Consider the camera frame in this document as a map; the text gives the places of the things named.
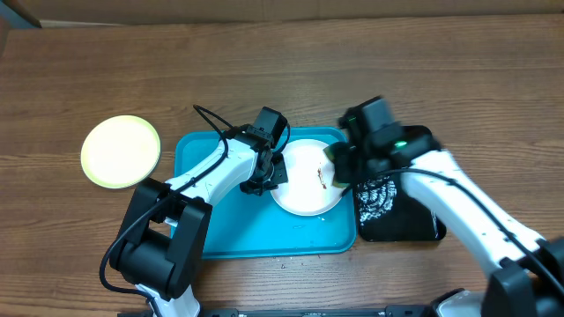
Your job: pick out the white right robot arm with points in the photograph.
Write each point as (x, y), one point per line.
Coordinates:
(524, 270)

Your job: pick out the green yellow sponge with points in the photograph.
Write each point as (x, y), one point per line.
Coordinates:
(339, 156)

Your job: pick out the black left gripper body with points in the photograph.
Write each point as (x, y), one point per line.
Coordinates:
(276, 174)

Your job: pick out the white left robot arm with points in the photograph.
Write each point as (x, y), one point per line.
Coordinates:
(159, 246)

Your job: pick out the white plate with sauce streak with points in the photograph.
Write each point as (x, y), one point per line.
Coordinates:
(309, 190)

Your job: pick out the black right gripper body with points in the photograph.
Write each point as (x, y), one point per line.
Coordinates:
(355, 165)

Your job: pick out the yellow plate with sauce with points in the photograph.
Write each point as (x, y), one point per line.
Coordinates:
(120, 152)

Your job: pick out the teal plastic tray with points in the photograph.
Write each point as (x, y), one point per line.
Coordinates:
(250, 226)

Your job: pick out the black plastic tray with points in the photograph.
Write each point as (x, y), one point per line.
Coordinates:
(385, 212)

